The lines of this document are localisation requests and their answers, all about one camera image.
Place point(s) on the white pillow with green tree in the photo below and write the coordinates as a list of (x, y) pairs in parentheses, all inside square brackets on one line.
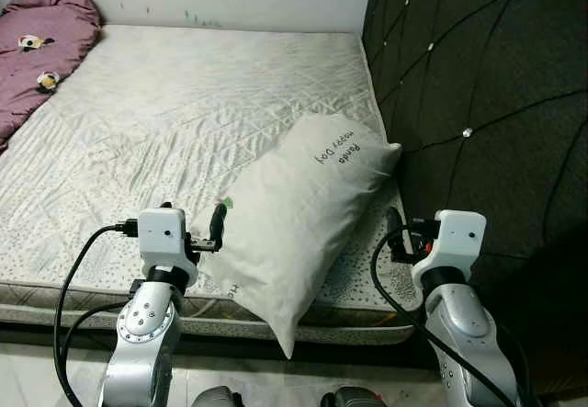
[(294, 214)]

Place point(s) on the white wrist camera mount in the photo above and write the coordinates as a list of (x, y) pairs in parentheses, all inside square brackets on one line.
[(457, 237), (163, 237)]

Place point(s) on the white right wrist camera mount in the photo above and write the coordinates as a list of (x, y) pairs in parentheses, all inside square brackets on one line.
[(457, 237)]

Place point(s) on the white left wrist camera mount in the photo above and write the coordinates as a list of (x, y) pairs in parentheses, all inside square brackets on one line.
[(163, 237)]

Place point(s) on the right robot leg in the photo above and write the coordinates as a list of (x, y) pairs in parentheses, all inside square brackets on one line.
[(354, 398)]

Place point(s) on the left robot leg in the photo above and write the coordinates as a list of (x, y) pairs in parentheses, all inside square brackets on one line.
[(216, 398)]

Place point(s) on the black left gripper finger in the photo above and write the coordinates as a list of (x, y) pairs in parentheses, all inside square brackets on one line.
[(219, 223), (166, 206)]

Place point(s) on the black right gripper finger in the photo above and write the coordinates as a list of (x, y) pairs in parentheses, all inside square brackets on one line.
[(393, 223)]

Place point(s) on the robot leg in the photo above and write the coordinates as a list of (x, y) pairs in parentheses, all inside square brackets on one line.
[(216, 398), (354, 398)]

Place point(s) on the black tufted headboard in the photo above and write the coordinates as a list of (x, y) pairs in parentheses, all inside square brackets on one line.
[(487, 104)]

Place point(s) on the purple blanket with panda prints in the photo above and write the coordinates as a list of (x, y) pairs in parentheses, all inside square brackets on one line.
[(46, 58)]

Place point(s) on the white quilted mattress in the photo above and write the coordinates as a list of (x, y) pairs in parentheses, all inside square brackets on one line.
[(184, 104)]

